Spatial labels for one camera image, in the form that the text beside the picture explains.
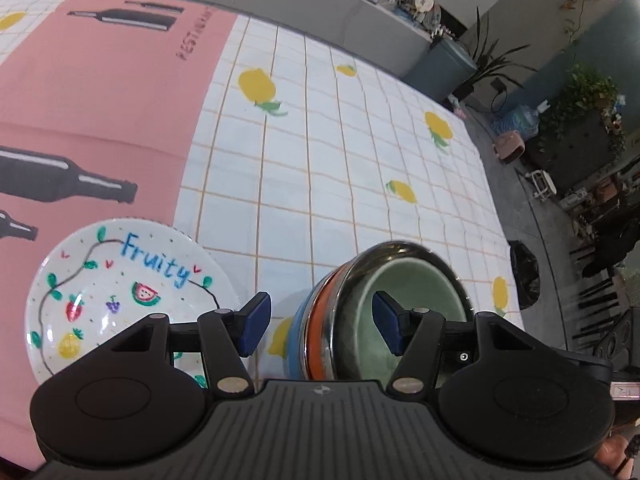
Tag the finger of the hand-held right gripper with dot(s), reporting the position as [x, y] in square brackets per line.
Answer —
[462, 357]

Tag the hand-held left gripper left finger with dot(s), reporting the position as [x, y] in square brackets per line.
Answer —
[254, 327]

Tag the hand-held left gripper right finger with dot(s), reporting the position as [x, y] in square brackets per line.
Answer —
[387, 325]

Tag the green ceramic bowl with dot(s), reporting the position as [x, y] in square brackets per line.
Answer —
[360, 320]

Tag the blue steel-lined bowl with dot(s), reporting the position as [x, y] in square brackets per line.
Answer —
[296, 340]

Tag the stack of nested bowls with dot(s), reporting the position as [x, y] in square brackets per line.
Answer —
[316, 340]

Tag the white fruit-print plate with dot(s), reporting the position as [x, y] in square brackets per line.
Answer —
[125, 300]

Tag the person's right hand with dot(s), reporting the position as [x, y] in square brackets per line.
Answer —
[612, 452]

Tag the black chair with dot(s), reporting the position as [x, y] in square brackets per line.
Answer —
[607, 255]

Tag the black trash bag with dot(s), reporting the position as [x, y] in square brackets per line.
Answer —
[524, 275]

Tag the printed checkered tablecloth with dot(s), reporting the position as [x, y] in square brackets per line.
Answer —
[325, 160]

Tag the small white stool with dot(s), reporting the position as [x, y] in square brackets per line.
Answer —
[541, 184]

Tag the pink plastic basket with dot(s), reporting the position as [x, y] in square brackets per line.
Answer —
[509, 146]

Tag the blue water jug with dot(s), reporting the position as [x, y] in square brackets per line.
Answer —
[517, 121]

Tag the leafy potted plant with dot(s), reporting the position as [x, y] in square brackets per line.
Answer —
[582, 105]

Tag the grey trash bin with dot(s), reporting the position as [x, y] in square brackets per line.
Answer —
[442, 67]

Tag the long-leaf potted plant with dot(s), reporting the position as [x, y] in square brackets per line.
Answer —
[492, 60]

